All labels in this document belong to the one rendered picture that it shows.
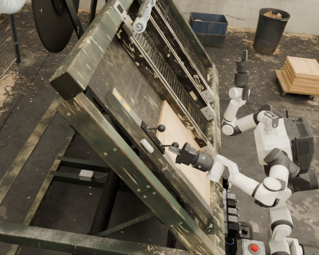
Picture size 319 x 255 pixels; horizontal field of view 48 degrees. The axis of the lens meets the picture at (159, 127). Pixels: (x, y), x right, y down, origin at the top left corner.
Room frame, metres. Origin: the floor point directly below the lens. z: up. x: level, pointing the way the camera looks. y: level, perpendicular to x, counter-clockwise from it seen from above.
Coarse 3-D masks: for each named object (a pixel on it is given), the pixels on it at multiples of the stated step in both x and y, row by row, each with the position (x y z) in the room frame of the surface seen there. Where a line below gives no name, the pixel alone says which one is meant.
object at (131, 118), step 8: (112, 96) 1.35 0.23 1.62; (112, 104) 1.35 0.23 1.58; (120, 104) 1.35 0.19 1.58; (120, 112) 1.35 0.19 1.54; (128, 112) 1.34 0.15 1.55; (128, 120) 1.34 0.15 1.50; (136, 120) 1.35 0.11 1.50; (136, 128) 1.34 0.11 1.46; (144, 136) 1.34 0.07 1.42; (152, 144) 1.34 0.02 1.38; (152, 152) 1.34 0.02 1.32; (160, 152) 1.34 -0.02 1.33; (160, 160) 1.34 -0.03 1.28; (168, 160) 1.34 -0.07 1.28; (176, 168) 1.35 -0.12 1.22; (176, 176) 1.33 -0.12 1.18; (184, 176) 1.37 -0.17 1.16; (184, 184) 1.33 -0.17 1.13; (192, 192) 1.33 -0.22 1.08; (192, 200) 1.33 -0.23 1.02; (200, 200) 1.33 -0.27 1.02; (200, 208) 1.33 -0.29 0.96; (208, 208) 1.34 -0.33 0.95; (208, 216) 1.33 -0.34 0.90
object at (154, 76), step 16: (128, 16) 1.90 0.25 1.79; (144, 16) 1.85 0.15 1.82; (128, 32) 1.84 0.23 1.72; (128, 48) 1.83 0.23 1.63; (144, 64) 1.83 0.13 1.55; (160, 80) 1.83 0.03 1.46; (160, 96) 1.83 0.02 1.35; (176, 96) 1.87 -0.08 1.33; (176, 112) 1.82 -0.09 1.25; (192, 128) 1.82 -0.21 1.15; (208, 144) 1.83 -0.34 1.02
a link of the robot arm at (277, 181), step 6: (276, 168) 1.29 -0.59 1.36; (282, 168) 1.29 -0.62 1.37; (270, 174) 1.26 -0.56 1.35; (276, 174) 1.24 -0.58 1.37; (282, 174) 1.25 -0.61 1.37; (288, 174) 1.28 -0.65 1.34; (264, 180) 1.16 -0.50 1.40; (270, 180) 1.16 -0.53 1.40; (276, 180) 1.17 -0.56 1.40; (282, 180) 1.19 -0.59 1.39; (264, 186) 1.13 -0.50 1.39; (270, 186) 1.12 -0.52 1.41; (276, 186) 1.13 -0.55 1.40; (282, 186) 1.15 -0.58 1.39; (282, 192) 1.15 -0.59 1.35; (276, 198) 1.15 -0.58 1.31; (276, 204) 1.12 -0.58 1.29
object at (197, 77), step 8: (152, 8) 2.56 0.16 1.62; (152, 16) 2.56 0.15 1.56; (160, 16) 2.56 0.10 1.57; (160, 24) 2.56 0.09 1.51; (168, 24) 2.60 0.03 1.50; (168, 32) 2.56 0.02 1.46; (168, 40) 2.56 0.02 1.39; (176, 40) 2.55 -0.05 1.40; (176, 48) 2.55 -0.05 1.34; (184, 56) 2.55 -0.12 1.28; (184, 64) 2.55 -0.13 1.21; (192, 64) 2.56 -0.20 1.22; (192, 72) 2.55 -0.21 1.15; (200, 80) 2.54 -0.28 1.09; (200, 88) 2.54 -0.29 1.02; (208, 88) 2.56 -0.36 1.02; (208, 96) 2.54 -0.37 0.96
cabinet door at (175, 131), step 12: (168, 108) 1.78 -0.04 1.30; (168, 120) 1.69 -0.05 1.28; (156, 132) 1.51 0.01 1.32; (168, 132) 1.59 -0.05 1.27; (180, 132) 1.72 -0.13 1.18; (168, 144) 1.50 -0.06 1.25; (180, 144) 1.62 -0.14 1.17; (192, 144) 1.76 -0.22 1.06; (180, 168) 1.43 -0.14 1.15; (192, 168) 1.55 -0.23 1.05; (192, 180) 1.45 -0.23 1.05; (204, 180) 1.57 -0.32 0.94; (204, 192) 1.47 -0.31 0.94
